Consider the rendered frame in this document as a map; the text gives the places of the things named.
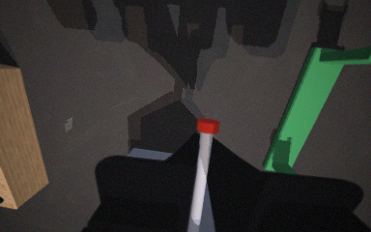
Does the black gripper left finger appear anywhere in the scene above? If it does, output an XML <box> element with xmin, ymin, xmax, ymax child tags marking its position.
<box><xmin>95</xmin><ymin>132</ymin><xmax>200</xmax><ymax>232</ymax></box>

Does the grey tapered pin with red head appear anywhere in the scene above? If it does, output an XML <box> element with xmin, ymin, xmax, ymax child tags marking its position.
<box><xmin>188</xmin><ymin>118</ymin><xmax>220</xmax><ymax>232</ymax></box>

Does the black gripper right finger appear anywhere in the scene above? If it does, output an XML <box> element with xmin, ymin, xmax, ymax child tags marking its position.
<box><xmin>207</xmin><ymin>138</ymin><xmax>363</xmax><ymax>232</ymax></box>

